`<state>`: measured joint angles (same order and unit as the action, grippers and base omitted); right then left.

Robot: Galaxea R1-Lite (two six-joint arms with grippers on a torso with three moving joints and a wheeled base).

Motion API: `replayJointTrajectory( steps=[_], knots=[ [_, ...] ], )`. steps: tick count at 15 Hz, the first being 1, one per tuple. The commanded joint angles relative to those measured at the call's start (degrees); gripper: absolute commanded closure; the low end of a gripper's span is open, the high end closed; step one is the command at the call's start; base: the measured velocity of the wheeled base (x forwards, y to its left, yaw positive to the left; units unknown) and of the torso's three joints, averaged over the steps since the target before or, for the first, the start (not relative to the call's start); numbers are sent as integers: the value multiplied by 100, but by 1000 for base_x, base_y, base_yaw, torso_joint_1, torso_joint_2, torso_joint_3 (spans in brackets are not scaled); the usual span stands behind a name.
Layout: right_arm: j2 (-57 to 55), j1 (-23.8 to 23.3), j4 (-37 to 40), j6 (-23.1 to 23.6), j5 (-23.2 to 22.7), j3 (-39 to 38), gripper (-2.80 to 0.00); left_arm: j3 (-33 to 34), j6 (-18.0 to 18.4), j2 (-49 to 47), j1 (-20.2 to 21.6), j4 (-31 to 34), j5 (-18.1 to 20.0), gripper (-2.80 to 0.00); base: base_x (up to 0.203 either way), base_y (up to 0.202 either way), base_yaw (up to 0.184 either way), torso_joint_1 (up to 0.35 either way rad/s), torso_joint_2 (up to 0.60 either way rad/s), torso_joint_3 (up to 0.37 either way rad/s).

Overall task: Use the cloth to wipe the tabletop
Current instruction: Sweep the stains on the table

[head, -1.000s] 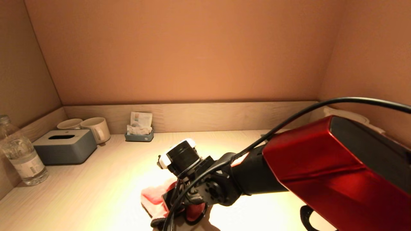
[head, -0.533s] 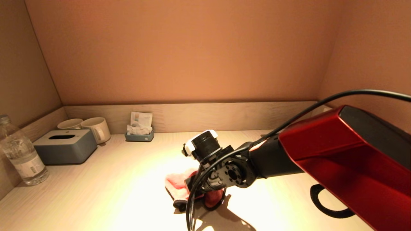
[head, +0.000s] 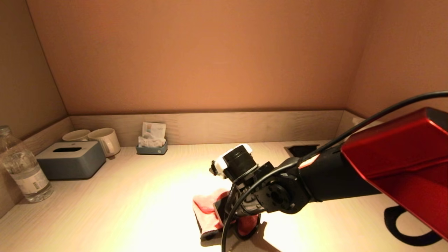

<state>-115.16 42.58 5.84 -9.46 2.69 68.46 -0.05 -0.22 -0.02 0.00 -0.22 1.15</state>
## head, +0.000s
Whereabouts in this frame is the red cloth with black trim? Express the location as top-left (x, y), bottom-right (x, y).
top-left (192, 188), bottom-right (261, 242)

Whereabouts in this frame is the white electric kettle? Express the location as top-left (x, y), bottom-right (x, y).
top-left (352, 117), bottom-right (384, 131)

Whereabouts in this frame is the black cable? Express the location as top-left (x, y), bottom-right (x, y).
top-left (384, 206), bottom-right (442, 246)
top-left (220, 91), bottom-right (448, 252)

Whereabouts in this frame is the grey tissue box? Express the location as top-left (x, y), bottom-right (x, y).
top-left (36, 141), bottom-right (106, 181)

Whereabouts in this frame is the white ceramic mug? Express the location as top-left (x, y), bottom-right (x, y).
top-left (62, 129), bottom-right (91, 142)
top-left (87, 128), bottom-right (121, 158)

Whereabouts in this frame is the clear plastic water bottle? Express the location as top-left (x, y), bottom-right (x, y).
top-left (0, 126), bottom-right (54, 203)

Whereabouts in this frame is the flat white tea sachet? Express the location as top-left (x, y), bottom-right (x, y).
top-left (142, 122), bottom-right (167, 140)

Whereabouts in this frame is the recessed black socket box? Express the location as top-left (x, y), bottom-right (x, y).
top-left (285, 145), bottom-right (320, 158)

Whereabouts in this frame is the crumpled white sachet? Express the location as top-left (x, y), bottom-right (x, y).
top-left (138, 136), bottom-right (166, 148)

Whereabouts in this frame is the small grey sachet tray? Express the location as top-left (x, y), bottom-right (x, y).
top-left (136, 142), bottom-right (168, 155)

